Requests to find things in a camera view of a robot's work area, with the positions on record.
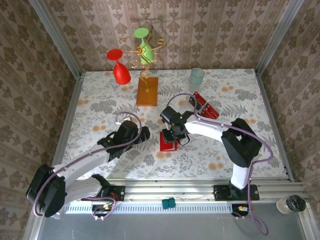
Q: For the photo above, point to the red VIP cards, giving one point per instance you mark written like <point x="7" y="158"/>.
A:
<point x="211" y="111"/>
<point x="200" y="98"/>

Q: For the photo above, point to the clear plastic cup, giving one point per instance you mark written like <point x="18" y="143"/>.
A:
<point x="194" y="88"/>

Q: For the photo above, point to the teal textured plastic cup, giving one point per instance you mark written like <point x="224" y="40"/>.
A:
<point x="197" y="75"/>

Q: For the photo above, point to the black orange power connector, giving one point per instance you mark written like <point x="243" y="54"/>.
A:
<point x="240" y="209"/>
<point x="102" y="208"/>

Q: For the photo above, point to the red wine glass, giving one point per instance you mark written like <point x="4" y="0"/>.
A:
<point x="121" y="73"/>

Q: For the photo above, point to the teal connector block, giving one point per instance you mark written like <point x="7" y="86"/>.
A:
<point x="168" y="203"/>

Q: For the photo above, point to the green wine glass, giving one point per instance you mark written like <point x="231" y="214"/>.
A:
<point x="145" y="51"/>

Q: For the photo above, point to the grey metal panel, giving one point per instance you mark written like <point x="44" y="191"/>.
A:
<point x="162" y="227"/>

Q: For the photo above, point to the clear jar black lid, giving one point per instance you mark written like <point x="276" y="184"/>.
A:
<point x="291" y="204"/>

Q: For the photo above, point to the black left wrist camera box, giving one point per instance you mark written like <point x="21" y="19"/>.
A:
<point x="128" y="130"/>

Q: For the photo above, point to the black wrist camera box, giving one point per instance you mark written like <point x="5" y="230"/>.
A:
<point x="128" y="130"/>
<point x="169" y="115"/>

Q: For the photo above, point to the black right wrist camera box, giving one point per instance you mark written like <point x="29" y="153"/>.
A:
<point x="169" y="115"/>

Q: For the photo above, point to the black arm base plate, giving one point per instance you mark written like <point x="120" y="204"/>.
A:
<point x="221" y="193"/>
<point x="120" y="192"/>

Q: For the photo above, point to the aluminium table side rail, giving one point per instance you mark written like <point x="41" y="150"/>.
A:
<point x="275" y="112"/>
<point x="67" y="125"/>

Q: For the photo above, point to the aluminium mounting rail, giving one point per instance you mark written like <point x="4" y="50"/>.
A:
<point x="170" y="190"/>

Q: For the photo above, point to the aluminium frame post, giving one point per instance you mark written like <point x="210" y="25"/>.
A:
<point x="277" y="37"/>
<point x="55" y="37"/>

